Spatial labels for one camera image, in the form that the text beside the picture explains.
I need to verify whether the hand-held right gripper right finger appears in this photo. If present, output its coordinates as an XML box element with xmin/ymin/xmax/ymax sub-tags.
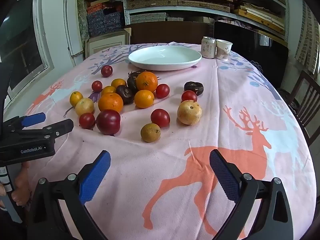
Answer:
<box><xmin>209</xmin><ymin>149</ymin><xmax>294</xmax><ymax>240</ymax></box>

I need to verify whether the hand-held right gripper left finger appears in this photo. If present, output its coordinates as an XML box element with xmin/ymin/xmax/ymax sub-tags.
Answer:
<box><xmin>26</xmin><ymin>150</ymin><xmax>111</xmax><ymax>240</ymax></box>

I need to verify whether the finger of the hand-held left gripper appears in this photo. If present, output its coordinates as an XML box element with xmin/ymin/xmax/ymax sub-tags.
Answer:
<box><xmin>22</xmin><ymin>119</ymin><xmax>74</xmax><ymax>139</ymax></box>
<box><xmin>4</xmin><ymin>113</ymin><xmax>46</xmax><ymax>130</ymax></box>

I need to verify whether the small pale yellow fruit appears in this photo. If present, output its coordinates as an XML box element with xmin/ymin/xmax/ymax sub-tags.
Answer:
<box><xmin>75</xmin><ymin>98</ymin><xmax>95</xmax><ymax>117</ymax></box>

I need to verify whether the yellow-orange round fruit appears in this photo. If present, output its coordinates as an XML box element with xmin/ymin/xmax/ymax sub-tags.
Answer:
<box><xmin>69</xmin><ymin>91</ymin><xmax>84</xmax><ymax>107</ymax></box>

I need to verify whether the large dark red plum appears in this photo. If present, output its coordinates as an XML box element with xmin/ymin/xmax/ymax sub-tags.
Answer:
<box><xmin>96</xmin><ymin>109</ymin><xmax>121</xmax><ymax>135</ymax></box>

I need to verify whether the large orange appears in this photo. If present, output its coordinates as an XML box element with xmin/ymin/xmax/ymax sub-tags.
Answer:
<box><xmin>136</xmin><ymin>71</ymin><xmax>159</xmax><ymax>92</ymax></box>
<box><xmin>98</xmin><ymin>92</ymin><xmax>124</xmax><ymax>113</ymax></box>

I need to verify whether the small brown longan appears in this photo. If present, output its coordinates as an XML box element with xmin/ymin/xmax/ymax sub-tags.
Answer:
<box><xmin>140</xmin><ymin>123</ymin><xmax>161</xmax><ymax>143</ymax></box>

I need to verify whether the large pale yellow fruit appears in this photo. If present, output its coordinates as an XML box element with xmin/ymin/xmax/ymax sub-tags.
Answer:
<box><xmin>177</xmin><ymin>100</ymin><xmax>203</xmax><ymax>126</ymax></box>

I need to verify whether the white round plate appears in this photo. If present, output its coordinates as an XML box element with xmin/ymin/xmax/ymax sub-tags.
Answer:
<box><xmin>128</xmin><ymin>46</ymin><xmax>202</xmax><ymax>71</ymax></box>

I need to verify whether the person's left hand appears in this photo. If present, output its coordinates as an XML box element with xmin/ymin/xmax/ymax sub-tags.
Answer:
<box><xmin>12</xmin><ymin>161</ymin><xmax>32</xmax><ymax>205</ymax></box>

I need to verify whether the pink deer-print tablecloth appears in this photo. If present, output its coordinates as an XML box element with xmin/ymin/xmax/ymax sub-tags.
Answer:
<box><xmin>4</xmin><ymin>42</ymin><xmax>314</xmax><ymax>240</ymax></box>

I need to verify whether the white framed window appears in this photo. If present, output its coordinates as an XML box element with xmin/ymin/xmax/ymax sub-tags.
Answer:
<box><xmin>0</xmin><ymin>0</ymin><xmax>55</xmax><ymax>100</ymax></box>

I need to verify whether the medium orange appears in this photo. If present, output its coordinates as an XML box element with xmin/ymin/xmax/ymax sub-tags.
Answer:
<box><xmin>134</xmin><ymin>89</ymin><xmax>155</xmax><ymax>109</ymax></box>

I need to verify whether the white narrow panel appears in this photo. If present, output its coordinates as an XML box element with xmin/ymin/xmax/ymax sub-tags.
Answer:
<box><xmin>63</xmin><ymin>0</ymin><xmax>84</xmax><ymax>67</ymax></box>

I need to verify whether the green marbled board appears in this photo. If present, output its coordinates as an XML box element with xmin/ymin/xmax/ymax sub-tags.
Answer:
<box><xmin>76</xmin><ymin>0</ymin><xmax>90</xmax><ymax>42</ymax></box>

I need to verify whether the dark wooden chair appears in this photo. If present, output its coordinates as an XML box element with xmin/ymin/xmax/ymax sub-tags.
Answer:
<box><xmin>280</xmin><ymin>70</ymin><xmax>320</xmax><ymax>147</ymax></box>

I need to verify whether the stack of blue patterned boxes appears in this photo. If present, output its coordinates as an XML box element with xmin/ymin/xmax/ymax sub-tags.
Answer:
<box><xmin>86</xmin><ymin>4</ymin><xmax>125</xmax><ymax>37</ymax></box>

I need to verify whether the white paper cup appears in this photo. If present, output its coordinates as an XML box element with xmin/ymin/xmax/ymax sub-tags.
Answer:
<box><xmin>216</xmin><ymin>39</ymin><xmax>233</xmax><ymax>61</ymax></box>

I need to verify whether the pale pink drink can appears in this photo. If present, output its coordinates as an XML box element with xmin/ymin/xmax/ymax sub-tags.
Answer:
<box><xmin>201</xmin><ymin>36</ymin><xmax>217</xmax><ymax>59</ymax></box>

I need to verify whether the black glossy panel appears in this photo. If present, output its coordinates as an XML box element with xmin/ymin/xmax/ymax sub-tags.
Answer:
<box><xmin>213</xmin><ymin>21</ymin><xmax>288</xmax><ymax>89</ymax></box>

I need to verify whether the dark brown wooden board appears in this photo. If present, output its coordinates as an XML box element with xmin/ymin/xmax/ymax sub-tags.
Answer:
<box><xmin>124</xmin><ymin>22</ymin><xmax>214</xmax><ymax>46</ymax></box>

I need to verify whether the checkered curtain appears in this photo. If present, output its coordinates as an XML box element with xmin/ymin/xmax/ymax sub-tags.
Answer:
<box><xmin>297</xmin><ymin>1</ymin><xmax>320</xmax><ymax>74</ymax></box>

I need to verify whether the stack of flat wooden boxes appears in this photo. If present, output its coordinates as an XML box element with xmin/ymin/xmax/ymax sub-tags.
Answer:
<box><xmin>234</xmin><ymin>4</ymin><xmax>286</xmax><ymax>36</ymax></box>

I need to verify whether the white metal shelf unit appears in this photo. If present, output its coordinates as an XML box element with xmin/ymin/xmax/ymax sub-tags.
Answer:
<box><xmin>122</xmin><ymin>0</ymin><xmax>289</xmax><ymax>40</ymax></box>

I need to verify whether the beige picture frame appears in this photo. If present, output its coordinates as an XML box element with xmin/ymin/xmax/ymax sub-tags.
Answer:
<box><xmin>85</xmin><ymin>29</ymin><xmax>131</xmax><ymax>59</ymax></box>

